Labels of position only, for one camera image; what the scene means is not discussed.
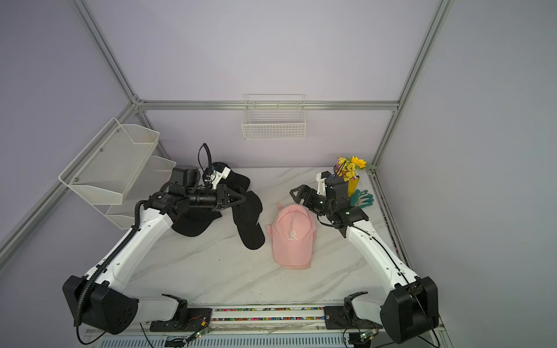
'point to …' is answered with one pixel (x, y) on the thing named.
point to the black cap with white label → (246, 215)
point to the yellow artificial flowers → (350, 164)
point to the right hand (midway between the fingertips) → (299, 199)
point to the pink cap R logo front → (292, 233)
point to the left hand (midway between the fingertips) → (243, 202)
